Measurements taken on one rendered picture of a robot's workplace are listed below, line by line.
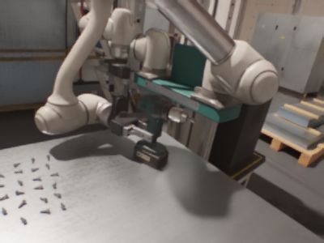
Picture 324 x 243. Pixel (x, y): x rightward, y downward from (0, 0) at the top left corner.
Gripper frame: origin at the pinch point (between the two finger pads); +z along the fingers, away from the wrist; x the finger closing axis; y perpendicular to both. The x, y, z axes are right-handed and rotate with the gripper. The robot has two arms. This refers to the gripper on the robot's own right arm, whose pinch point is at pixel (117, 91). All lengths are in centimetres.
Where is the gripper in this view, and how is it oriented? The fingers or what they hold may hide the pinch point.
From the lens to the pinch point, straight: 108.2
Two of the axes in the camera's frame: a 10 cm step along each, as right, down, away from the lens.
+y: 7.5, -1.7, 6.3
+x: -6.4, -3.9, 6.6
